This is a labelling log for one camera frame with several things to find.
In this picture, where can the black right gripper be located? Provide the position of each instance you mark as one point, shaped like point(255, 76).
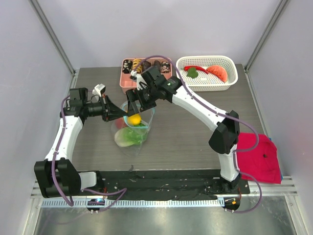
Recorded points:
point(141, 100)

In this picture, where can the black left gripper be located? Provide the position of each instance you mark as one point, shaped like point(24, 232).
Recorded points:
point(110, 111)

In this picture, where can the yellow toy mango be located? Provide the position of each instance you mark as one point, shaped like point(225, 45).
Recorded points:
point(134, 120)

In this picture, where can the clear zip top bag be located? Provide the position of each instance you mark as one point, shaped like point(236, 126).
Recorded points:
point(146, 119)

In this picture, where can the green toy lettuce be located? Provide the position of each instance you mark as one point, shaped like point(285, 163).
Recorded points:
point(129, 136)

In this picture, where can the red toy tomato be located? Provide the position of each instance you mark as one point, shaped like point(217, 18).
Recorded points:
point(120, 123)

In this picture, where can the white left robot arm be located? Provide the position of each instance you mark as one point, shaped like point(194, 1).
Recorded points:
point(56, 175)

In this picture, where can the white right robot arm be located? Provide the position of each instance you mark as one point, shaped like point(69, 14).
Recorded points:
point(224, 125)

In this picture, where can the black floral sushi roll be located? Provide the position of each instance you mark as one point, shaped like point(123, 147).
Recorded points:
point(127, 66)

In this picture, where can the dark brown roll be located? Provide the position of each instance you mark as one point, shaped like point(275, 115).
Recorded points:
point(146, 65)

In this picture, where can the yellow striped roll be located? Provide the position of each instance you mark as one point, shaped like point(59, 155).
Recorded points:
point(137, 65)

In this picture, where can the black blue roll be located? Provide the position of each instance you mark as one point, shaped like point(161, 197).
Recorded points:
point(157, 64)

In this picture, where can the black pink roll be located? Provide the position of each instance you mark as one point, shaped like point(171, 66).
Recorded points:
point(165, 67)

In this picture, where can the pink divided tray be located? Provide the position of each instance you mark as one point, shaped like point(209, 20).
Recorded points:
point(126, 83)

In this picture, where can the red toy chili pepper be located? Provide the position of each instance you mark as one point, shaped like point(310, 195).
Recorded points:
point(198, 68)

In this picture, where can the small green toy leaf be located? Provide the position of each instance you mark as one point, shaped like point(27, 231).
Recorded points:
point(192, 73)

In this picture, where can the white perforated basket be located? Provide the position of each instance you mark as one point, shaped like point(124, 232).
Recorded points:
point(208, 82)

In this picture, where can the toy watermelon slice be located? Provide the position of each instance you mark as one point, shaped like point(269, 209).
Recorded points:
point(218, 71)

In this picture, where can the red folded cloth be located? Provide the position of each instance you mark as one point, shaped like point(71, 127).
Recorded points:
point(261, 163)

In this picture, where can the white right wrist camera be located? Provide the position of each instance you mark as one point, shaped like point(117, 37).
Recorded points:
point(138, 79)

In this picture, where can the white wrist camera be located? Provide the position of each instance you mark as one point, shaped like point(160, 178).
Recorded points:
point(99, 90)
point(138, 79)

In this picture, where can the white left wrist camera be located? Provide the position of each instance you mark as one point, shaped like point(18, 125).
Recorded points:
point(99, 90)

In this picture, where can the white slotted cable duct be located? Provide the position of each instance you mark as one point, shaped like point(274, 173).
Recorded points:
point(89, 202)

